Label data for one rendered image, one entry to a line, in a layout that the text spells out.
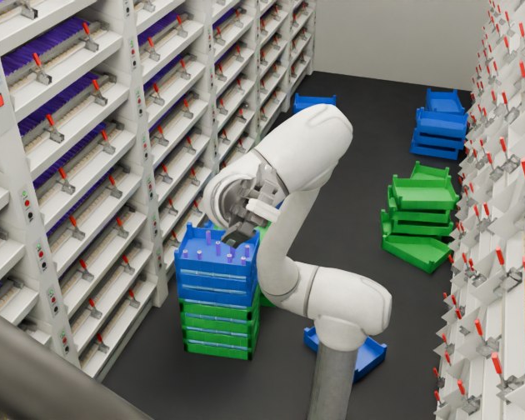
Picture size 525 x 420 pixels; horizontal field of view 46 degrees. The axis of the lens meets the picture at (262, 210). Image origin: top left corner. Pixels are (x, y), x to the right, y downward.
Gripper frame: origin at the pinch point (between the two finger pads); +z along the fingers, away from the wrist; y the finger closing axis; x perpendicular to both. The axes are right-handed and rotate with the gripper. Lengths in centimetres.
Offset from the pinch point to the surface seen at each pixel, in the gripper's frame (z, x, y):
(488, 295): -56, 64, 7
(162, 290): -219, 10, -50
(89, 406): 53, -11, -10
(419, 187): -240, 108, 54
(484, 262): -63, 64, 14
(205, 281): -168, 19, -31
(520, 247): -41, 56, 18
